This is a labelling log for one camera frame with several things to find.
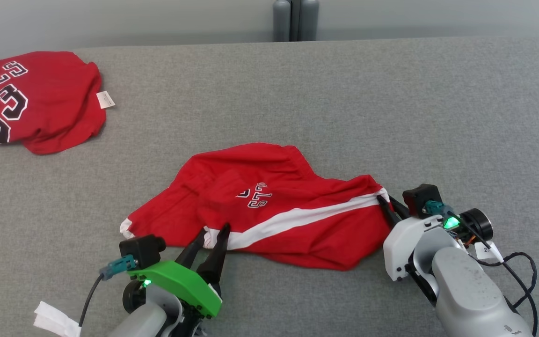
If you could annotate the red shorts with white stripe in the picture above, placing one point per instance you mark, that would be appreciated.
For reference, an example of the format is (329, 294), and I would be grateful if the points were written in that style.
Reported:
(269, 210)

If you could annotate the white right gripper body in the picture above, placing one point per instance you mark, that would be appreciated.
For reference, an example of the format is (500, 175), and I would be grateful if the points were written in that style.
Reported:
(405, 248)

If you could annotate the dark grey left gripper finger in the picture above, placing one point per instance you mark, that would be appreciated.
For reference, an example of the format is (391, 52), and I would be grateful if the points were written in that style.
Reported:
(213, 257)
(191, 250)

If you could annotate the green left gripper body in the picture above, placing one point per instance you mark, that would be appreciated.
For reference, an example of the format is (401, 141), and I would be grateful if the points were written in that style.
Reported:
(180, 283)

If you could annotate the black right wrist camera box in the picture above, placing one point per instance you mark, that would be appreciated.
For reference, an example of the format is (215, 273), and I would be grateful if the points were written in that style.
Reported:
(421, 199)

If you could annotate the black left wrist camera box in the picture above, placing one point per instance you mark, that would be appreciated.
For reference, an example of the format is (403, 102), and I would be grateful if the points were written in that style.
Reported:
(144, 250)

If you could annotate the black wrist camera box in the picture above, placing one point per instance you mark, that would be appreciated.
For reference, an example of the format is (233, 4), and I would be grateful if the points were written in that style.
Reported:
(421, 199)
(144, 250)

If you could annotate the red jersey with white sleeves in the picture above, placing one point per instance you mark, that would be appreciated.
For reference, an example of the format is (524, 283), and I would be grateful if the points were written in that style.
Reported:
(40, 103)

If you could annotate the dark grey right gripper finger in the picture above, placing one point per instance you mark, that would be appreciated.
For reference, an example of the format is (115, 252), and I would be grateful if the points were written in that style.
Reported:
(388, 213)
(399, 208)

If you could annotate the grey partition post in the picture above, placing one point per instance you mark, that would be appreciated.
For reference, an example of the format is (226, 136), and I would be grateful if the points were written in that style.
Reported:
(296, 18)

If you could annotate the grey fabric sofa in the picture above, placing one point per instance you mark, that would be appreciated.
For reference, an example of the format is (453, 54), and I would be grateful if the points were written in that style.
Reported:
(297, 93)

